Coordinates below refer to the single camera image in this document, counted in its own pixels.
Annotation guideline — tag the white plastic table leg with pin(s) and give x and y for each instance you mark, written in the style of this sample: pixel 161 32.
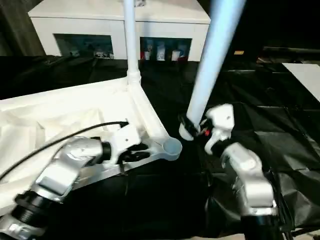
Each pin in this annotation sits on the white plastic table leg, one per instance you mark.
pixel 215 50
pixel 130 40

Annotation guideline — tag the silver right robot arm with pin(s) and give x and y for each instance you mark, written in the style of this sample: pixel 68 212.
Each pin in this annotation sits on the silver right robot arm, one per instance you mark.
pixel 245 170

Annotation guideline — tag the black work mat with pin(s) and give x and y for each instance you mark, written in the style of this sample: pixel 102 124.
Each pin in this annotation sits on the black work mat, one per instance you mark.
pixel 165 200

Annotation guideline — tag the small grey object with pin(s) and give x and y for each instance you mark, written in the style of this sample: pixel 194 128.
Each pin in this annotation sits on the small grey object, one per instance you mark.
pixel 140 2

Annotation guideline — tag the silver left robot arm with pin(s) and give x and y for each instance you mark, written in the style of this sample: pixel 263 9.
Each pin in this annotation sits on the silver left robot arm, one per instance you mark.
pixel 65 167

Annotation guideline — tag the small yellow tag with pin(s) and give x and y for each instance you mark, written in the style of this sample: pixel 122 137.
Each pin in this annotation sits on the small yellow tag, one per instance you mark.
pixel 239 52

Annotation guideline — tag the white cabinet with glass doors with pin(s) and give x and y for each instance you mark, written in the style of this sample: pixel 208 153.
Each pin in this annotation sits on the white cabinet with glass doors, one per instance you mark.
pixel 100 22

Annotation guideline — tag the flat white board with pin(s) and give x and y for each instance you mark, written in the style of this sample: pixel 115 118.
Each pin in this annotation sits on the flat white board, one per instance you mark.
pixel 307 77

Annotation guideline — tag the grey curtain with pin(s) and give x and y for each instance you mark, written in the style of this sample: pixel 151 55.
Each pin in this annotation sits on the grey curtain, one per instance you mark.
pixel 20 30

